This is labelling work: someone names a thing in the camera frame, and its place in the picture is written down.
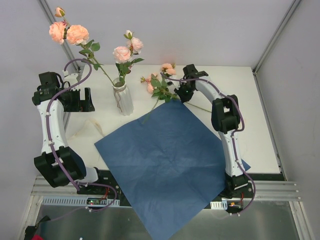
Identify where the cream printed ribbon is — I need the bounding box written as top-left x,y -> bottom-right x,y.
68,118 -> 105,140

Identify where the white ribbed ceramic vase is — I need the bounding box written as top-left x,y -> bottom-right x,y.
112,77 -> 134,116

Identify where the blue wrapping paper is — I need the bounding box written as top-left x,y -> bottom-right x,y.
93,101 -> 252,240

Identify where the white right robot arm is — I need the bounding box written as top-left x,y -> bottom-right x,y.
174,64 -> 248,199

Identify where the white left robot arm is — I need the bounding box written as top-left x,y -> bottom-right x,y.
32,70 -> 106,195

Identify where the red object bottom left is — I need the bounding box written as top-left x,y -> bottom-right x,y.
31,234 -> 44,240

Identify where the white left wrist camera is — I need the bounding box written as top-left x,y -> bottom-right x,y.
62,70 -> 82,87

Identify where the aluminium frame rail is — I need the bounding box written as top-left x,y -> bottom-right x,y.
31,174 -> 302,206

